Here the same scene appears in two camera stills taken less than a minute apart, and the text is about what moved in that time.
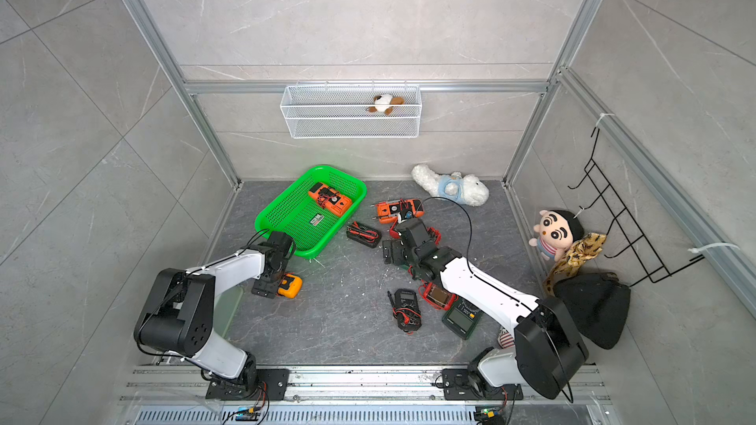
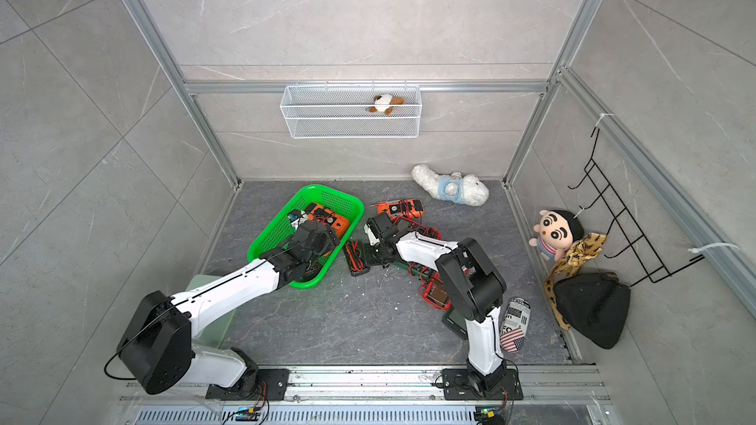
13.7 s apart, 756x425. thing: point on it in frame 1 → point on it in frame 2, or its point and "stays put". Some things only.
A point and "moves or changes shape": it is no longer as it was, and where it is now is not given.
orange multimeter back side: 393,212 stays put
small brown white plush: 385,102 stays put
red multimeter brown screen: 437,296 stays put
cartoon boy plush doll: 557,231 stays put
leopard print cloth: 577,254 stays put
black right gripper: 397,249 → 372,260
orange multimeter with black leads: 329,198 → 326,215
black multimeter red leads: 365,235 → 354,251
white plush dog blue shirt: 464,188 stays put
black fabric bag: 598,303 stays put
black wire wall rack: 637,248 stays put
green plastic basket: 313,211 moves or changes shape
